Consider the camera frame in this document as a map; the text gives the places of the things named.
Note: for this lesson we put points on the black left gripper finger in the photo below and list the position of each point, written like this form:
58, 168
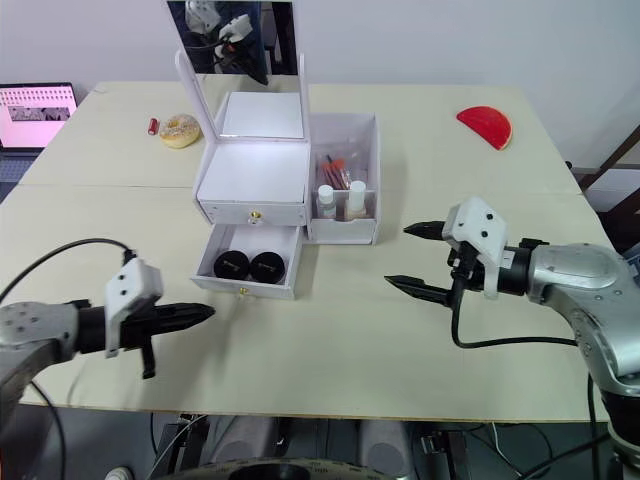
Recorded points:
187, 310
182, 324

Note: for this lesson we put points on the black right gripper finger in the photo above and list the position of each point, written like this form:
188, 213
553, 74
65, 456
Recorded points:
420, 288
425, 230

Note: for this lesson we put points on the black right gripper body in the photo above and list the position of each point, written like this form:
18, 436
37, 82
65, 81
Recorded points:
472, 275

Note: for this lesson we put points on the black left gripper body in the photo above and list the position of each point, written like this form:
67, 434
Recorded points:
140, 327

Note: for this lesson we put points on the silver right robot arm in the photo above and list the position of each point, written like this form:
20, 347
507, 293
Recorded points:
575, 270

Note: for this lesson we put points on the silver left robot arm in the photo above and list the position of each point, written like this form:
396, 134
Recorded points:
30, 325

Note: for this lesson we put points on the white drawer with compacts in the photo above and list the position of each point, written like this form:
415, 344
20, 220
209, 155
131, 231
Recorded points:
250, 240

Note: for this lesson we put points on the red brush set in bag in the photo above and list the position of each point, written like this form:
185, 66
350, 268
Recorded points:
336, 175

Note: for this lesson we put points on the white makeup organizer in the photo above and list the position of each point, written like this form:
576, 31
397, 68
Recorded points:
252, 170

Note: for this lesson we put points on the organizer lid mirror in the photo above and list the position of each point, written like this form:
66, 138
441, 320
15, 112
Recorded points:
235, 50

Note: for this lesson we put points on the black round compact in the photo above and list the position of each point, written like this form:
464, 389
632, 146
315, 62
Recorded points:
231, 265
267, 267

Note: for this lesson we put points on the beige foundation bottle white cap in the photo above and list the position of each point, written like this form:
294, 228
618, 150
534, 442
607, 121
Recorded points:
357, 191

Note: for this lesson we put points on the clear bottle white cap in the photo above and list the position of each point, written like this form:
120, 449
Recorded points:
326, 194

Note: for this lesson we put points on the red watermelon slice toy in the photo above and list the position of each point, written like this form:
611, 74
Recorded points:
487, 125

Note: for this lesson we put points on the grey rounded shape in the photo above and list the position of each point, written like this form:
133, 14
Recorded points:
385, 445
245, 440

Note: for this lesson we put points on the small white round object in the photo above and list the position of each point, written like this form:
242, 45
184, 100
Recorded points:
120, 474

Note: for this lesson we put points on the sprinkled toy donut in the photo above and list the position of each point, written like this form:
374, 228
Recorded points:
172, 132

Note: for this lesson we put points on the small red cylinder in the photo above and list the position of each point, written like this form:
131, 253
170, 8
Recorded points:
153, 126

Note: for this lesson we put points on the open laptop pink screen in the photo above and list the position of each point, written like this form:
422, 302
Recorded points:
35, 115

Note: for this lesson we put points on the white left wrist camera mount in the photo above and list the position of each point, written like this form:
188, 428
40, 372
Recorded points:
134, 282

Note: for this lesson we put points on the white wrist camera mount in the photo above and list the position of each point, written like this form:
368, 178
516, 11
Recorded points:
134, 282
477, 225

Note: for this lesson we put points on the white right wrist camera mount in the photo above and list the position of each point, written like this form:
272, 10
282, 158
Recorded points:
477, 225

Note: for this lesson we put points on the black metal frame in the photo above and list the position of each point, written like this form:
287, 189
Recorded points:
187, 440

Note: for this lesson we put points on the dark wooden chair frame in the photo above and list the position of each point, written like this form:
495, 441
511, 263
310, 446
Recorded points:
622, 210

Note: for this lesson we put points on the black metal bracket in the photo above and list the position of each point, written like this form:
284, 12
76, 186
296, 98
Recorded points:
450, 450

